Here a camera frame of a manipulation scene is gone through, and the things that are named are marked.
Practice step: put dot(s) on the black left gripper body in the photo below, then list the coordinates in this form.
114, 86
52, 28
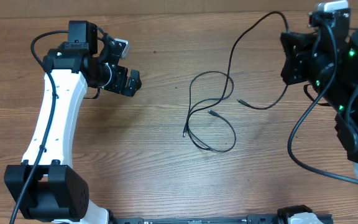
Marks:
116, 82

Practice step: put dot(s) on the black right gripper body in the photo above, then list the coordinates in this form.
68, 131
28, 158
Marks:
301, 68

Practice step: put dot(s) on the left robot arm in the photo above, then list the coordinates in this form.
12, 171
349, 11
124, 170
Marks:
44, 185

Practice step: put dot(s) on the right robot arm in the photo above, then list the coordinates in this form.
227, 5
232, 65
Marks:
327, 61

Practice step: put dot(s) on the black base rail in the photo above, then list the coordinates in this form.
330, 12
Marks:
287, 215

